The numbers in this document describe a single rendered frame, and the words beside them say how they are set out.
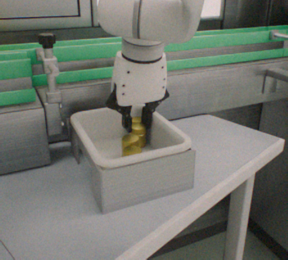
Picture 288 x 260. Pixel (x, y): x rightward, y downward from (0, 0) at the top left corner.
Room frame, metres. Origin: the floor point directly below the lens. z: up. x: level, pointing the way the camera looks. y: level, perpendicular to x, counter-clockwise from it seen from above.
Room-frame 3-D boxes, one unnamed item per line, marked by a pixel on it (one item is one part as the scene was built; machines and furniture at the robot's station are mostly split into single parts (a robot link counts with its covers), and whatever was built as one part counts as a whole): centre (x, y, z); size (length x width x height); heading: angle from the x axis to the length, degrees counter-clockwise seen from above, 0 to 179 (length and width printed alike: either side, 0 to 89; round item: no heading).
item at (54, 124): (0.60, 0.19, 0.85); 0.09 x 0.04 x 0.07; 24
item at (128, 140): (0.55, 0.02, 0.79); 0.04 x 0.04 x 0.04
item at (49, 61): (0.58, 0.18, 0.95); 0.17 x 0.03 x 0.12; 24
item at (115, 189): (0.56, 0.04, 0.79); 0.27 x 0.17 x 0.08; 24
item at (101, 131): (0.54, 0.03, 0.80); 0.22 x 0.17 x 0.09; 24
